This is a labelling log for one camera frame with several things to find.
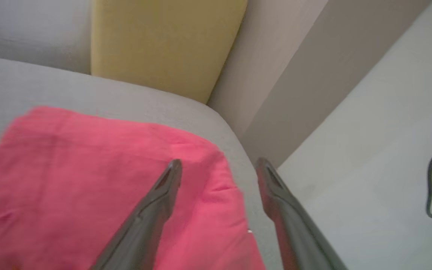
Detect grey sofa back cushion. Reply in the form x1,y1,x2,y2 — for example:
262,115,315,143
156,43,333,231
0,0,93,74

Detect grey fabric sofa seat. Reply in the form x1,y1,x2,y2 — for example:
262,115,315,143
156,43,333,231
0,54,284,270

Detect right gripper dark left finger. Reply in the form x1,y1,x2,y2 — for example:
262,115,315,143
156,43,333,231
90,159,183,270

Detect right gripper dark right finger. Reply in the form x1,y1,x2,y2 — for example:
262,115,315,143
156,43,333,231
255,157,348,270

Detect red shorts white stripes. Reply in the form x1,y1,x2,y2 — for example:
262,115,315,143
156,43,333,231
0,106,267,270

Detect yellow sofa cushion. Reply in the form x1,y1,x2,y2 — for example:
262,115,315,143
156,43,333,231
90,0,248,105

